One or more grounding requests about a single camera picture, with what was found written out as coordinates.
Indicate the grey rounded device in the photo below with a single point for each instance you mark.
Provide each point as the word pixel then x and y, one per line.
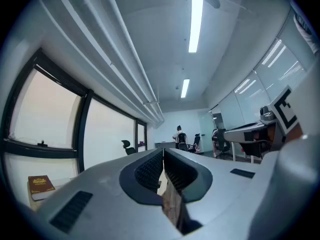
pixel 267 112

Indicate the short ceiling light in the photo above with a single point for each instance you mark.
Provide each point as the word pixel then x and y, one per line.
pixel 185 87

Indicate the white ceiling pipes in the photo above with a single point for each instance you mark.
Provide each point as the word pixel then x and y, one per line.
pixel 137 84

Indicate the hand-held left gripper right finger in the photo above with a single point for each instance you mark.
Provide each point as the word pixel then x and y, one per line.
pixel 225 191

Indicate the black chair with headrest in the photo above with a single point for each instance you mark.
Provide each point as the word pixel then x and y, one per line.
pixel 196 140

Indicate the long ceiling light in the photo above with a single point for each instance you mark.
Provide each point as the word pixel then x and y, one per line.
pixel 195 24

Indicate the black mesh office chair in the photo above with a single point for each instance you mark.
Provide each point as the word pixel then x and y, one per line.
pixel 128 147

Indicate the white wall desk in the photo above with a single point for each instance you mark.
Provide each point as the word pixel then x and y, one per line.
pixel 165 144

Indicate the grey side desk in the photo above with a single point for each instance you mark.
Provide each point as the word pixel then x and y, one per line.
pixel 237 134

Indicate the black swivel chair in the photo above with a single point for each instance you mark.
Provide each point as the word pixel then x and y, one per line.
pixel 223 144

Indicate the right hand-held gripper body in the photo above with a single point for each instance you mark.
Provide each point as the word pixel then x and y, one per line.
pixel 285 109

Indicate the black window frame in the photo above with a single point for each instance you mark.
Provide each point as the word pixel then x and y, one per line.
pixel 82 124

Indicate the person's white printed shirt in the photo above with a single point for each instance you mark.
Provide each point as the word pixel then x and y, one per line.
pixel 303 29

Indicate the brown hardcover book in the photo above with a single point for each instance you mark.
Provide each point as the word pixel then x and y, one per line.
pixel 40 184

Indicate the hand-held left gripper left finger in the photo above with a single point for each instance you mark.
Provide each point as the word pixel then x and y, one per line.
pixel 100 184

